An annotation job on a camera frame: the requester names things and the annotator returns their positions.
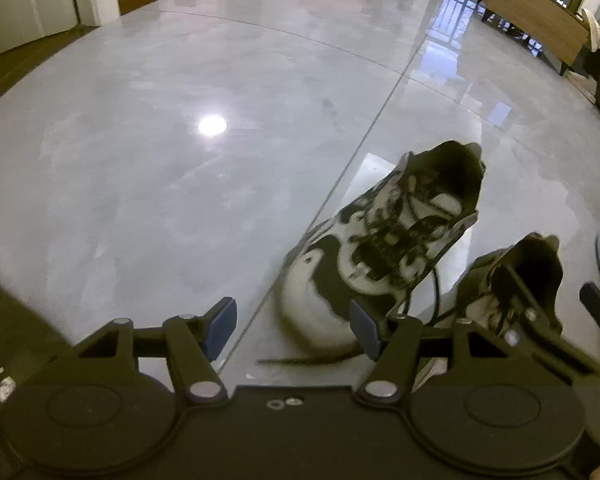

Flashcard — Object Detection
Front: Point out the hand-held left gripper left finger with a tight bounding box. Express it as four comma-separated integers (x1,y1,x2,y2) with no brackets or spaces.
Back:
75,296,239,407

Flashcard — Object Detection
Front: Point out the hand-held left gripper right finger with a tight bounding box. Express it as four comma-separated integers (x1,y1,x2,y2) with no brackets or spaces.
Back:
349,299,512,407

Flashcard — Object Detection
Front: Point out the black and white sneaker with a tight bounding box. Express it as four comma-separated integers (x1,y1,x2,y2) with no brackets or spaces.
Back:
257,140,487,367
430,232,565,347

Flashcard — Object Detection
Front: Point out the black slipper with charms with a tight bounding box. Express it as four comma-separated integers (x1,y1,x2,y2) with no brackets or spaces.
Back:
0,270,76,461

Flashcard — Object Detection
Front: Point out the wooden coffee table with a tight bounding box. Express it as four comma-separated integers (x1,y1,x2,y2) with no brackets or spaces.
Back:
480,0,600,77

